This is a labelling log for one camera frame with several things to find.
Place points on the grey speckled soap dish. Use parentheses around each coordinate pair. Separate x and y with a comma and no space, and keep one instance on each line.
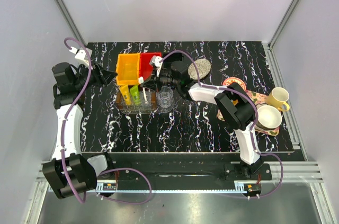
(203,66)

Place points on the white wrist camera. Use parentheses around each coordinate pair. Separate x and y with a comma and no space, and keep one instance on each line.
(156,62)
(81,56)

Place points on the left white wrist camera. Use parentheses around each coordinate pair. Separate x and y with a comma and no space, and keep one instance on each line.
(81,56)

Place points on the floral rectangular tray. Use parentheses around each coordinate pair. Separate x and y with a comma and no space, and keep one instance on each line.
(260,99)

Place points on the yellow mug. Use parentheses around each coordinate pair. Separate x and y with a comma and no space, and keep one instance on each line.
(278,98)

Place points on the red plastic bin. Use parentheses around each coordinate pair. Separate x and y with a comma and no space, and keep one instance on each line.
(145,59)

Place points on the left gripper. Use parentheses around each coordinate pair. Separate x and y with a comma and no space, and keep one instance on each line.
(102,78)

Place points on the white scalloped bowl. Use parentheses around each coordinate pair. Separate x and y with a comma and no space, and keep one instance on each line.
(269,118)

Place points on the yellow toothpaste tube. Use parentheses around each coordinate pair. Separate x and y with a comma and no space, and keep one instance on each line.
(124,90)

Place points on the clear plastic cup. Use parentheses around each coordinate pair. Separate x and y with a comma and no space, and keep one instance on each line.
(164,97)

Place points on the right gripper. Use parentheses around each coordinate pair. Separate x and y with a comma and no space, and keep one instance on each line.
(150,84)

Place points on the black plastic bin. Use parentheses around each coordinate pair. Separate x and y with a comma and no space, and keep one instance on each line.
(175,57)

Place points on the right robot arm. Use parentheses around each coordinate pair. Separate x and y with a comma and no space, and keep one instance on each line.
(237,109)

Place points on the orange plastic bin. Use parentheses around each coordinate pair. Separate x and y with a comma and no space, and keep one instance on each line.
(128,69)

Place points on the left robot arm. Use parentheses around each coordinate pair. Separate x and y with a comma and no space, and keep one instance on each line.
(69,173)

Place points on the white toothbrush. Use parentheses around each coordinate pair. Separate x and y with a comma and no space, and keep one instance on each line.
(143,89)

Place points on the clear acrylic toothbrush holder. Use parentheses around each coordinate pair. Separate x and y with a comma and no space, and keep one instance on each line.
(146,104)

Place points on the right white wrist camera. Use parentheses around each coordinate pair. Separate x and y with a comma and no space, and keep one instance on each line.
(156,62)

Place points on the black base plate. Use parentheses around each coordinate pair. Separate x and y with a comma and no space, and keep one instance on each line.
(219,165)

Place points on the green toothpaste tube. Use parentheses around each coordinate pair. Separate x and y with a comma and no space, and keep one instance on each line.
(134,92)

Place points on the red patterned bowl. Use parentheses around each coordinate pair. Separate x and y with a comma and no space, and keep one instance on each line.
(231,80)

